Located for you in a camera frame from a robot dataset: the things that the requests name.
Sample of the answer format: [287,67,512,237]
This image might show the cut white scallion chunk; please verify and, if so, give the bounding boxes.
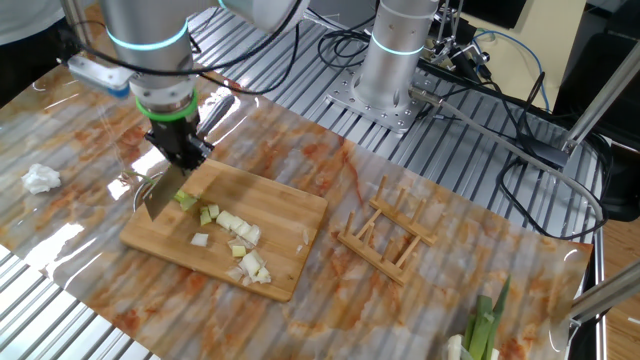
[238,249,273,286]

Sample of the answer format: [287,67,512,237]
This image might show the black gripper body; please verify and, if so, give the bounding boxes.
[151,115,202,157]

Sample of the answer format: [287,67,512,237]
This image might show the blue cable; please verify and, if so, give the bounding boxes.
[473,29,552,112]

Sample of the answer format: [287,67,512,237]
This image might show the person in white shirt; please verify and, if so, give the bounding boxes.
[0,0,76,109]

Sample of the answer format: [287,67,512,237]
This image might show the metal camera stand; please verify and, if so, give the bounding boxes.
[428,0,494,77]

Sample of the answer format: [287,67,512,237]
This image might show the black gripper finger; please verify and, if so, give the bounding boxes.
[185,135,216,170]
[144,130,176,166]

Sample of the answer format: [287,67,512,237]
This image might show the round metal rim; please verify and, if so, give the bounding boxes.
[132,172,164,212]

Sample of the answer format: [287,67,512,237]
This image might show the plastic wrapped scallion bundle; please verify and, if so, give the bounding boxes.
[446,274,513,360]

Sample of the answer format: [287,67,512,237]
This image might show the white crumpled tissue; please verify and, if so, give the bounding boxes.
[21,163,63,196]

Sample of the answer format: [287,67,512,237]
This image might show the black coiled cable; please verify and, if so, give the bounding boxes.
[317,28,374,70]

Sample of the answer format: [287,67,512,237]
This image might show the wooden dish rack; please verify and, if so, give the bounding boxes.
[336,173,439,287]

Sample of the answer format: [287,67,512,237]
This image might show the aluminium frame post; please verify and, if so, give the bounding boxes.
[62,0,95,46]
[559,42,640,154]
[568,259,640,322]

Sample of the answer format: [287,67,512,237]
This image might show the grey flexible hose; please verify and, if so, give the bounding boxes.
[408,86,607,222]

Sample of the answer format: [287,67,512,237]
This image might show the wooden cutting board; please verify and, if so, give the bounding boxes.
[119,158,330,303]

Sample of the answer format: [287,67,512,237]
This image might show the orange marble pattern mat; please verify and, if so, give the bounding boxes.
[0,9,594,360]

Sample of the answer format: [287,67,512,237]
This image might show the black power adapter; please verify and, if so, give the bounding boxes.
[518,131,570,169]

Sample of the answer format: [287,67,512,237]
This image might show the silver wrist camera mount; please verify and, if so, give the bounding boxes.
[58,49,136,99]

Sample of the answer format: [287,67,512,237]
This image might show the black looped floor cable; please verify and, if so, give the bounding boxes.
[498,74,610,242]

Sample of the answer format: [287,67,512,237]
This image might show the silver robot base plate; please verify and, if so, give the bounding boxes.
[324,67,427,135]

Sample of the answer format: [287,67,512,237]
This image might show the steel kitchen knife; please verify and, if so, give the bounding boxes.
[143,93,236,222]

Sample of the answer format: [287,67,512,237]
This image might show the green scallion piece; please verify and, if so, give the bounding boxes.
[173,189,199,212]

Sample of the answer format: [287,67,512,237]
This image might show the ragged white scallion piece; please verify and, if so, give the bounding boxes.
[242,224,263,246]

